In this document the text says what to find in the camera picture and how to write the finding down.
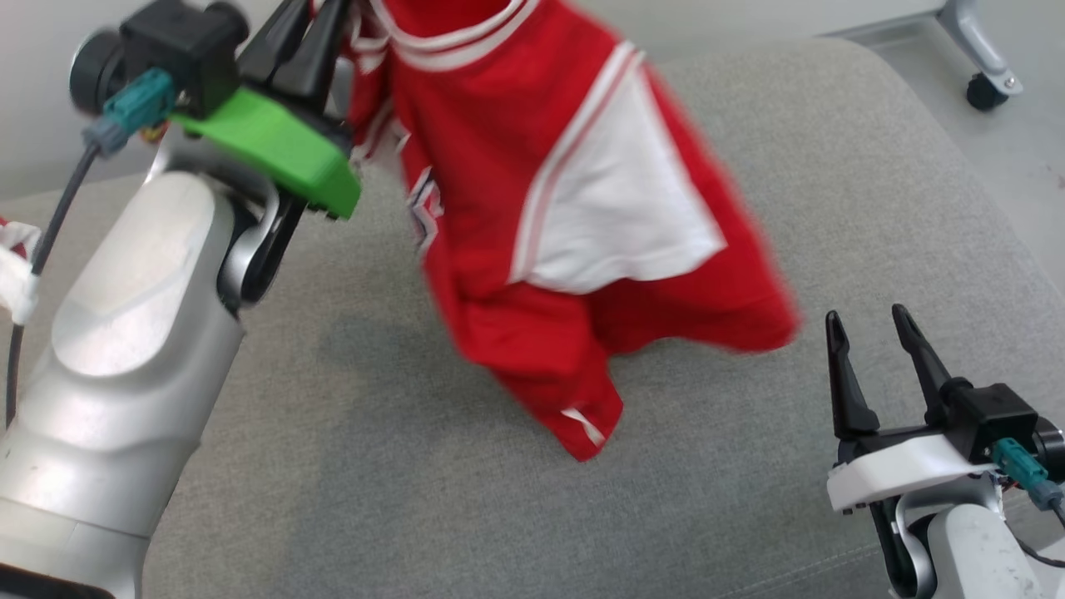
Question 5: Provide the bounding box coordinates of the black round left gripper motor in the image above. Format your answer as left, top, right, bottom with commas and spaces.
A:
69, 29, 126, 117

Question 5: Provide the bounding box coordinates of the black round right gripper motor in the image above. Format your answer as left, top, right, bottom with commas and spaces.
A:
1032, 416, 1065, 485

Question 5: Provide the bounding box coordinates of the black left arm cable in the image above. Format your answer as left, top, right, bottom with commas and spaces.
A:
4, 71, 180, 429

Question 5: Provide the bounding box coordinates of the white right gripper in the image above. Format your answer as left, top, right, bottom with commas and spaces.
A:
825, 304, 995, 512

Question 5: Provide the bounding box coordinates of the red and white jersey shirt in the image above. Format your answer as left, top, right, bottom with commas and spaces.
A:
312, 0, 801, 463

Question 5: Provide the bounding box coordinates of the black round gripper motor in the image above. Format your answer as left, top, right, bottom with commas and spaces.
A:
1032, 416, 1065, 485
69, 29, 126, 117

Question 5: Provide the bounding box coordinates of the white left cable tag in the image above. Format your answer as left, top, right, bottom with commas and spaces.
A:
0, 218, 42, 327

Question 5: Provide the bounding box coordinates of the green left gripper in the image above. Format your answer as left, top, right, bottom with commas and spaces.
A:
171, 0, 363, 221

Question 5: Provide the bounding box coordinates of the grey chair leg with caster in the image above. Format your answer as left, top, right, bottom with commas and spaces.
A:
820, 0, 1024, 112

